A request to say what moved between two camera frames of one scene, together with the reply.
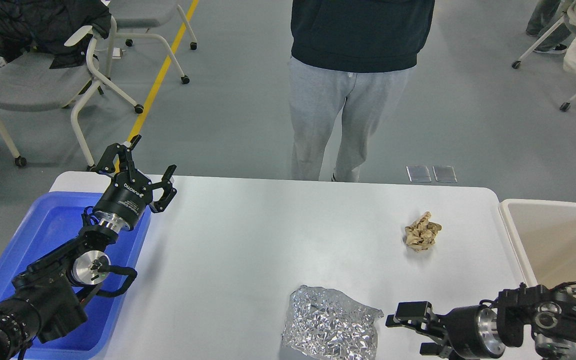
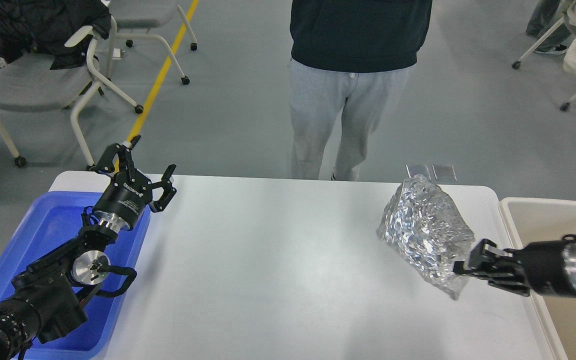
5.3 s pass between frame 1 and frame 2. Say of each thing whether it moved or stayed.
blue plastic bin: stayed
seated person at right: stayed
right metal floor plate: stayed
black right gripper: moved
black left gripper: stayed
